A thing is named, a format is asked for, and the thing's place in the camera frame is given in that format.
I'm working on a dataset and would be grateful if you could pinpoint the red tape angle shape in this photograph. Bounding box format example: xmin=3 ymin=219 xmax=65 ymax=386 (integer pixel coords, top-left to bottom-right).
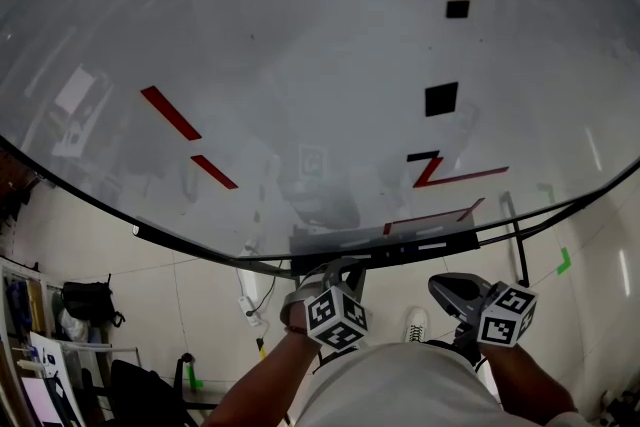
xmin=411 ymin=156 xmax=511 ymax=189

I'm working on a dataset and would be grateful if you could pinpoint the pale rectangular panel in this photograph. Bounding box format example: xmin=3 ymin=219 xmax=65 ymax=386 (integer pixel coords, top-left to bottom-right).
xmin=20 ymin=376 xmax=65 ymax=425

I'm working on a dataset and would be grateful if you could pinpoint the white metal rail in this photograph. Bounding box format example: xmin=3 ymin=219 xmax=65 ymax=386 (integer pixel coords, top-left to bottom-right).
xmin=58 ymin=341 xmax=140 ymax=366

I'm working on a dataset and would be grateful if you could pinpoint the red tape bracket shape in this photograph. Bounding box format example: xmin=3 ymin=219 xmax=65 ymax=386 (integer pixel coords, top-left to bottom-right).
xmin=382 ymin=197 xmax=487 ymax=236

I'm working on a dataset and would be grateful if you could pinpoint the white paper sheet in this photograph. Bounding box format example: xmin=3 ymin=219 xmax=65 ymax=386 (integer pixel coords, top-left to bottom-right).
xmin=28 ymin=331 xmax=70 ymax=380

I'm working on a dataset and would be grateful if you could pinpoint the white plastic bag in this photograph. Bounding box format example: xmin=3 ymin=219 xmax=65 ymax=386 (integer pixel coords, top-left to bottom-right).
xmin=58 ymin=307 xmax=91 ymax=342

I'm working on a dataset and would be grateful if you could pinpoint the person's right forearm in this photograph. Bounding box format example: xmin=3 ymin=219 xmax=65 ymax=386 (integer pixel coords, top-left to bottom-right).
xmin=479 ymin=342 xmax=579 ymax=416

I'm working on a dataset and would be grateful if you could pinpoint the green floor tape angle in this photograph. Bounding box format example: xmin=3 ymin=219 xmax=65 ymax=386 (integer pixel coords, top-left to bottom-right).
xmin=555 ymin=246 xmax=573 ymax=277

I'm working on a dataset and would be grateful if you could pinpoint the black backpack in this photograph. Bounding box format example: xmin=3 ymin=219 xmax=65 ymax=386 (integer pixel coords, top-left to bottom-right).
xmin=60 ymin=273 xmax=126 ymax=329

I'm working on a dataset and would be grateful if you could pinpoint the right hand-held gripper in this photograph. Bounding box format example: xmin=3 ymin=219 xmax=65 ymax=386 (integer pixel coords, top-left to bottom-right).
xmin=427 ymin=273 xmax=538 ymax=349

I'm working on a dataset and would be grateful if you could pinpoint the person's left forearm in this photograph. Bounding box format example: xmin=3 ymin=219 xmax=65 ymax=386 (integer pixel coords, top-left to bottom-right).
xmin=202 ymin=327 xmax=324 ymax=427

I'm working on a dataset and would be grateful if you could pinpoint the white shelf unit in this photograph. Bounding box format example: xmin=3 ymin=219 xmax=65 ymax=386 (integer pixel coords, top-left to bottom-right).
xmin=0 ymin=256 xmax=76 ymax=427

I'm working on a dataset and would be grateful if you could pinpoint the white power strip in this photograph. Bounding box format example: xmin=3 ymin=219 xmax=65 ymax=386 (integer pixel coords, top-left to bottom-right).
xmin=234 ymin=259 xmax=281 ymax=319
xmin=237 ymin=295 xmax=264 ymax=327

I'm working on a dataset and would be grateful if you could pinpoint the black office chair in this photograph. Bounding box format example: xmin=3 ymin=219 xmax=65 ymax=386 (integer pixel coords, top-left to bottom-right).
xmin=108 ymin=352 xmax=221 ymax=427

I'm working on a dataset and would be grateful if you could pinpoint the person's right white shoe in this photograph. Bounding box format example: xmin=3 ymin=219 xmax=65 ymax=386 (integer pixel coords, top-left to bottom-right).
xmin=402 ymin=306 xmax=431 ymax=344

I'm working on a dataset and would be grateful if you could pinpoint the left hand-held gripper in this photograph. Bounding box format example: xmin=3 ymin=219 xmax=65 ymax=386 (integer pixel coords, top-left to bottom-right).
xmin=279 ymin=257 xmax=370 ymax=353

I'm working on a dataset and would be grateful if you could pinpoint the person's white shirt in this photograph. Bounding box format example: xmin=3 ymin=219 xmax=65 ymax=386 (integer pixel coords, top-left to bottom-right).
xmin=287 ymin=342 xmax=594 ymax=427

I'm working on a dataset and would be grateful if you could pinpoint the black cable bundle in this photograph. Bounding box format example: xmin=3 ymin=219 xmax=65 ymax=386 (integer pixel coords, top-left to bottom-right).
xmin=597 ymin=388 xmax=640 ymax=427

